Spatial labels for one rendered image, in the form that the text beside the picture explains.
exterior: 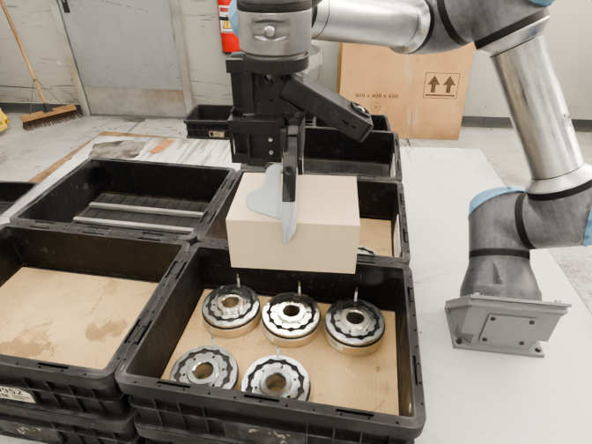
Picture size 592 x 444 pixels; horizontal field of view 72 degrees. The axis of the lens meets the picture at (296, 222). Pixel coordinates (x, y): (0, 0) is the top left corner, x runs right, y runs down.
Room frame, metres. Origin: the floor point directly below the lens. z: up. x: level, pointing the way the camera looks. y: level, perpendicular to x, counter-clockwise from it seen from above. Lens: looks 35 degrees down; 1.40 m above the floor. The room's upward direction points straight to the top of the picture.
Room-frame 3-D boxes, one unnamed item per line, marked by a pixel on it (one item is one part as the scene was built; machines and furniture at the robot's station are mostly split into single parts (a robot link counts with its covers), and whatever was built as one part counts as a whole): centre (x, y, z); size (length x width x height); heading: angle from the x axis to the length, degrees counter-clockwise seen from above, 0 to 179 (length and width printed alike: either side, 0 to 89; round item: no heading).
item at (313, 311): (0.50, 0.01, 0.86); 0.10 x 0.10 x 0.01
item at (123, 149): (1.51, 0.72, 0.71); 0.22 x 0.19 x 0.01; 85
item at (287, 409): (0.43, 0.02, 0.92); 0.40 x 0.30 x 0.02; 81
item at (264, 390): (0.36, 0.03, 0.86); 0.05 x 0.05 x 0.01
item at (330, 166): (1.02, -0.08, 0.87); 0.40 x 0.30 x 0.11; 81
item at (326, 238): (0.46, 0.00, 1.08); 0.16 x 0.12 x 0.07; 85
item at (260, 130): (0.46, 0.03, 1.24); 0.09 x 0.08 x 0.12; 85
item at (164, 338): (0.43, 0.02, 0.87); 0.40 x 0.30 x 0.11; 81
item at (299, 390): (0.36, 0.03, 0.86); 0.10 x 0.10 x 0.01
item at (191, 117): (2.52, 0.48, 0.31); 0.40 x 0.30 x 0.34; 85
